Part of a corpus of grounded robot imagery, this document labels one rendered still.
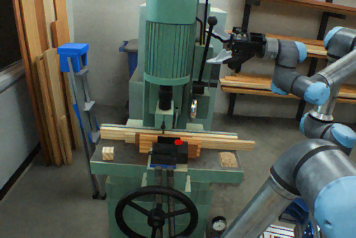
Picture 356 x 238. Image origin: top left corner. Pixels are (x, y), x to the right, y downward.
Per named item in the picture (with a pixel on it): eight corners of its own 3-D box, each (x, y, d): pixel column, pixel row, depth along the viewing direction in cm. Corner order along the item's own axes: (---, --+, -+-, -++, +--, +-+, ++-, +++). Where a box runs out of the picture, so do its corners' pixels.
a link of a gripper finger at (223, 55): (208, 51, 83) (230, 41, 86) (205, 63, 88) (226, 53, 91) (213, 57, 81) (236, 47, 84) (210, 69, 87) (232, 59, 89)
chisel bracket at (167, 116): (154, 132, 108) (155, 113, 104) (156, 116, 120) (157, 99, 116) (172, 133, 108) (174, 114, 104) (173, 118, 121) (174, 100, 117)
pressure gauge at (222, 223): (210, 233, 109) (213, 220, 106) (209, 226, 113) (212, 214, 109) (224, 233, 110) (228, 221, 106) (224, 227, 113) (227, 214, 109)
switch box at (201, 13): (194, 37, 122) (198, 1, 115) (193, 34, 131) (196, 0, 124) (207, 38, 122) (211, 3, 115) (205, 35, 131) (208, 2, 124)
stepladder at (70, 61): (87, 200, 203) (52, 48, 150) (96, 179, 226) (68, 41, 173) (107, 199, 203) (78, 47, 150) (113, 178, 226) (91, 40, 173)
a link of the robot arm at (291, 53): (304, 68, 89) (310, 44, 85) (275, 65, 88) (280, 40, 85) (295, 62, 96) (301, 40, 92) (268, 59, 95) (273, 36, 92)
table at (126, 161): (83, 189, 95) (81, 177, 92) (102, 145, 122) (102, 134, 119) (246, 200, 97) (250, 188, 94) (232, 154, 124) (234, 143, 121)
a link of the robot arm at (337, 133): (339, 164, 108) (350, 137, 102) (315, 149, 118) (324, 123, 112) (353, 158, 113) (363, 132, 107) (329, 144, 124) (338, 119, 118)
